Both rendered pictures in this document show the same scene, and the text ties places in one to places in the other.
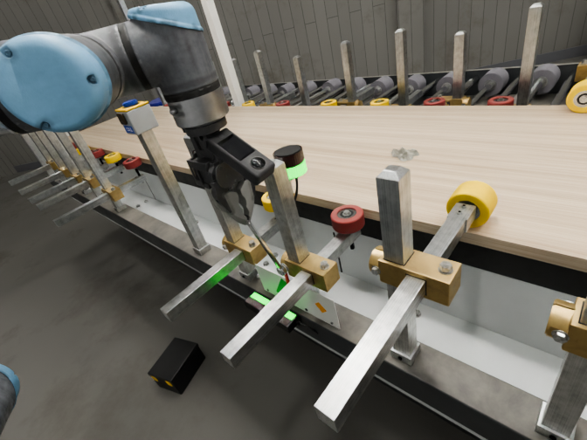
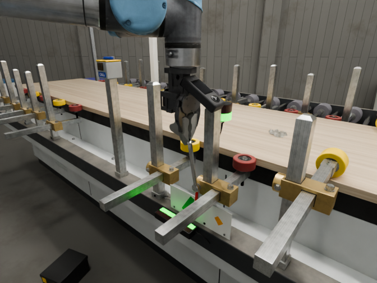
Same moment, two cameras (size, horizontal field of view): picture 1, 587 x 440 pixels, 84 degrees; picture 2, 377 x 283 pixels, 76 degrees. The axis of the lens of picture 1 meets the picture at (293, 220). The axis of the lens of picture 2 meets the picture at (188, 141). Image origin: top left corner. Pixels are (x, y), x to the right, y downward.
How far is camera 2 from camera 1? 0.21 m
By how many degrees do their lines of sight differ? 14
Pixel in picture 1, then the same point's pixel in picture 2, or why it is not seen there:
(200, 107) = (189, 55)
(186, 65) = (190, 27)
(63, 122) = (138, 24)
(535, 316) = (367, 247)
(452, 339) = (306, 261)
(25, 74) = not seen: outside the picture
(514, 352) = (350, 275)
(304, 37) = not seen: hidden behind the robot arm
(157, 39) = (180, 7)
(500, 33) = (317, 91)
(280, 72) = not seen: hidden behind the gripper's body
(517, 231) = (361, 183)
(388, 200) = (300, 135)
